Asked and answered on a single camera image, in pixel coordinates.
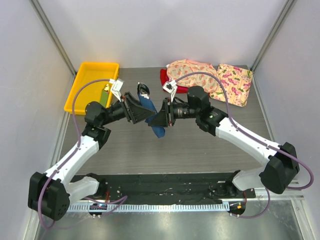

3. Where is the left aluminium corner post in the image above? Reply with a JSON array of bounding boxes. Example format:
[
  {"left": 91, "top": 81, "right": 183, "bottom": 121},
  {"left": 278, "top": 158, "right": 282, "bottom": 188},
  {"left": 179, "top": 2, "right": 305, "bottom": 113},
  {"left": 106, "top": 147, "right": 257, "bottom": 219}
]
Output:
[{"left": 29, "top": 0, "right": 77, "bottom": 77}]

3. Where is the floral round mesh cover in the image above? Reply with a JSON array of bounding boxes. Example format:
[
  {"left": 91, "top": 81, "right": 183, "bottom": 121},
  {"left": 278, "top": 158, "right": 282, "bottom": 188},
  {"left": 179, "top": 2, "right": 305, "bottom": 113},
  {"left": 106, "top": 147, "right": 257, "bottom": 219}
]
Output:
[{"left": 166, "top": 59, "right": 220, "bottom": 94}]

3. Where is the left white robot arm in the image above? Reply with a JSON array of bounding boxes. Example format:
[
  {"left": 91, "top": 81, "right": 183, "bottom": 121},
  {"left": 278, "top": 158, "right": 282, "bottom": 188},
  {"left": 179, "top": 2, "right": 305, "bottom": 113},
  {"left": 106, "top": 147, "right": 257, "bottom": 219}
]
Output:
[{"left": 27, "top": 92, "right": 156, "bottom": 221}]

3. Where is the red folded cloth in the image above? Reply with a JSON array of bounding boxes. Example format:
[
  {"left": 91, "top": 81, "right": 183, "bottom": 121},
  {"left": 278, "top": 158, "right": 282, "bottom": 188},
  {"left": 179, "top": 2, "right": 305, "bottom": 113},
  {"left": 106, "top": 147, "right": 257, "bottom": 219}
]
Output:
[{"left": 160, "top": 68, "right": 188, "bottom": 94}]

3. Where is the floral yellow placemat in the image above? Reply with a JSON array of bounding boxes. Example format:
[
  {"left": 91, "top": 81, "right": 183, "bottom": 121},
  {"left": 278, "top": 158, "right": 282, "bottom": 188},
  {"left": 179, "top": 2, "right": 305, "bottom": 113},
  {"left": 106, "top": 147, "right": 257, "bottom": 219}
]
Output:
[{"left": 216, "top": 63, "right": 253, "bottom": 107}]

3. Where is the yellow plastic bin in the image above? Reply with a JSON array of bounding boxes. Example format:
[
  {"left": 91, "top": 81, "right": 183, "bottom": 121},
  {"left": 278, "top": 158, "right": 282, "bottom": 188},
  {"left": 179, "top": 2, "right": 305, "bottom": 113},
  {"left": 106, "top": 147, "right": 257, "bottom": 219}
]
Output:
[{"left": 63, "top": 61, "right": 120, "bottom": 116}]

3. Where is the blue paper napkin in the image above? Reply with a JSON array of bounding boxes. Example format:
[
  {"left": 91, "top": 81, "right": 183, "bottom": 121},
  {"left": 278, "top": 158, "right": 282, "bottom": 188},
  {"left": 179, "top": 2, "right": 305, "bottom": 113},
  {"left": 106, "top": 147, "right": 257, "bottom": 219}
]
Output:
[{"left": 137, "top": 93, "right": 167, "bottom": 139}]

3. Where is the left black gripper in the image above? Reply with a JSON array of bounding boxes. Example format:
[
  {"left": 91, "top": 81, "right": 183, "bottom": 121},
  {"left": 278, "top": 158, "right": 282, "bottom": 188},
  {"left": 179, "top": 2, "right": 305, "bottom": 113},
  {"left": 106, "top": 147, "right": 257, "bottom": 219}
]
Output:
[{"left": 100, "top": 91, "right": 155, "bottom": 126}]

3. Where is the green gold-tipped utensil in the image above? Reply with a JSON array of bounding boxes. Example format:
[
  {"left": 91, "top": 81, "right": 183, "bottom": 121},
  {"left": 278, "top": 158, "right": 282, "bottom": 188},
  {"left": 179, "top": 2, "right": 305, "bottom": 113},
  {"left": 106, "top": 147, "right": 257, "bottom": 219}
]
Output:
[{"left": 99, "top": 83, "right": 112, "bottom": 108}]

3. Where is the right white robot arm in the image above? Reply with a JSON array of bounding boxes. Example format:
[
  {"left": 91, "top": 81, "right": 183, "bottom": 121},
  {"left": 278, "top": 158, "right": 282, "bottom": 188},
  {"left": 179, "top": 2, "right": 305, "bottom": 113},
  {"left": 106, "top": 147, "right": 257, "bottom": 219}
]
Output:
[{"left": 148, "top": 86, "right": 300, "bottom": 198}]

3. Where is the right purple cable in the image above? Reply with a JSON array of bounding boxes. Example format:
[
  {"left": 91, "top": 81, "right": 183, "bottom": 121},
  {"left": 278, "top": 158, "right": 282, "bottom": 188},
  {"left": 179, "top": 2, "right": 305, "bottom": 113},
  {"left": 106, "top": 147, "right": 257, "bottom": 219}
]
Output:
[{"left": 173, "top": 72, "right": 315, "bottom": 220}]

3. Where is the white slotted cable duct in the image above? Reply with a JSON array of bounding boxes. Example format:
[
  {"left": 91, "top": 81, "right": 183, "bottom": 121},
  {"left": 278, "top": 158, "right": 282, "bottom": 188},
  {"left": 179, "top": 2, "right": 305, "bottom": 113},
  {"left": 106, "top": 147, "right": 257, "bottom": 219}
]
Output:
[{"left": 67, "top": 201, "right": 230, "bottom": 213}]

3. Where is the aluminium corner post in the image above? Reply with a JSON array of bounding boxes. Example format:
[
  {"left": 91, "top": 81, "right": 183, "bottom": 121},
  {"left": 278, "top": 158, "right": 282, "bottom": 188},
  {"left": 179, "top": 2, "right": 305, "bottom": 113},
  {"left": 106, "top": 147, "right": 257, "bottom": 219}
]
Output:
[
  {"left": 29, "top": 0, "right": 77, "bottom": 77},
  {"left": 249, "top": 0, "right": 298, "bottom": 72}
]

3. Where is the right aluminium corner post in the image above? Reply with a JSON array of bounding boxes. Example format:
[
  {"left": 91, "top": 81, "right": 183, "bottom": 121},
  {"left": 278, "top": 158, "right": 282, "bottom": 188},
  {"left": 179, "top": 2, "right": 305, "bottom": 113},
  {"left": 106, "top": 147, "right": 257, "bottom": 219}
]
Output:
[{"left": 249, "top": 0, "right": 298, "bottom": 72}]

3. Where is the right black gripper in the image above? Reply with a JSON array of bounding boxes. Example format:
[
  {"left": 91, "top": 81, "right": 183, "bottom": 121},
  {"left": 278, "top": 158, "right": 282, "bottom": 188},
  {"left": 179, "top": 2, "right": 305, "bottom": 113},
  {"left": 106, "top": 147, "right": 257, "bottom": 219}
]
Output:
[{"left": 148, "top": 97, "right": 199, "bottom": 128}]

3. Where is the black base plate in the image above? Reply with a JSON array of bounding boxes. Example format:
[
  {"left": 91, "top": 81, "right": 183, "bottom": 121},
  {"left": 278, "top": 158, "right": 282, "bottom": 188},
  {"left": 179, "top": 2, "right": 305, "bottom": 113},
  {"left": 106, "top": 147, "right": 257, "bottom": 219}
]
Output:
[{"left": 90, "top": 172, "right": 256, "bottom": 205}]

